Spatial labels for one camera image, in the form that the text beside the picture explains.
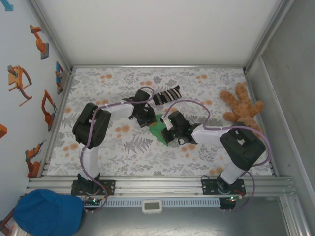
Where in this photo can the brown plush toy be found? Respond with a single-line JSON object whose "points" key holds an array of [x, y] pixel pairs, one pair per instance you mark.
{"points": [[258, 106]]}

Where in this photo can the blue orange machine sticker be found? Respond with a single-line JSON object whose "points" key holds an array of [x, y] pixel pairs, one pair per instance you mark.
{"points": [[59, 76]]}

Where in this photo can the black white striped sock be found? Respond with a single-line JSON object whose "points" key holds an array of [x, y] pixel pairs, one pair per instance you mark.
{"points": [[167, 96]]}

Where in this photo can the floral patterned tablecloth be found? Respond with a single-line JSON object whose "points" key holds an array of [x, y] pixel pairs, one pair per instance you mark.
{"points": [[147, 159]]}

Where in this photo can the orange cube sticker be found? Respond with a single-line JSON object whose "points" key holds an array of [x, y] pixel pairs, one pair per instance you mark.
{"points": [[2, 131]]}

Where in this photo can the white digital timer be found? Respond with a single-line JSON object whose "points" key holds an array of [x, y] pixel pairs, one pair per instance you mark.
{"points": [[151, 206]]}

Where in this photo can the aluminium side frame rail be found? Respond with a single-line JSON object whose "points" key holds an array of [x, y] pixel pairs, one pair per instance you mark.
{"points": [[253, 93], [57, 123]]}

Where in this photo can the orange grey wall sticker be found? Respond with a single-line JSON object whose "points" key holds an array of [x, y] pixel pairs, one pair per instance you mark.
{"points": [[6, 226]]}

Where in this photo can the green cloth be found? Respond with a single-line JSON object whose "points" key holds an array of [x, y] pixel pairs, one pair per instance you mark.
{"points": [[156, 131]]}

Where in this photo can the green circuit board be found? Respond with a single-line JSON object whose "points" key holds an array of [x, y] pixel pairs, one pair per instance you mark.
{"points": [[230, 199], [93, 201]]}

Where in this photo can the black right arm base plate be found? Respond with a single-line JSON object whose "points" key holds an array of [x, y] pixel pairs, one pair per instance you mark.
{"points": [[209, 188]]}

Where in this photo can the orange claw gripper sticker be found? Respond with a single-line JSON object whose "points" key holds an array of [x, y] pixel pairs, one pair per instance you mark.
{"points": [[14, 78]]}

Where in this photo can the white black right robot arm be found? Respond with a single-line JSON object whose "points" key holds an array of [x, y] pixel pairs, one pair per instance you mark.
{"points": [[242, 145]]}

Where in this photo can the thin aluminium frame rail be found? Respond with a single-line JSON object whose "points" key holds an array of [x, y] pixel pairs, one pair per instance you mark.
{"points": [[157, 66]]}

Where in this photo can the wide aluminium frame rail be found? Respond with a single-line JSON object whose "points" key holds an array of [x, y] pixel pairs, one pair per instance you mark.
{"points": [[160, 184]]}

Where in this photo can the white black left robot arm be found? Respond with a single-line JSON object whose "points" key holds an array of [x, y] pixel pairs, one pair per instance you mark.
{"points": [[91, 125]]}

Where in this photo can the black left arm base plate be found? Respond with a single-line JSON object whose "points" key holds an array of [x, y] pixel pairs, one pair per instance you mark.
{"points": [[109, 186]]}

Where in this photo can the blue baseball cap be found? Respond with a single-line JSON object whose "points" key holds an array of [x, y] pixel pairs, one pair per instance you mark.
{"points": [[46, 211]]}

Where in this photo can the aluminium frame post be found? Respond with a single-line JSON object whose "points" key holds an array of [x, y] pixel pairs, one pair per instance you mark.
{"points": [[50, 32], [268, 32]]}

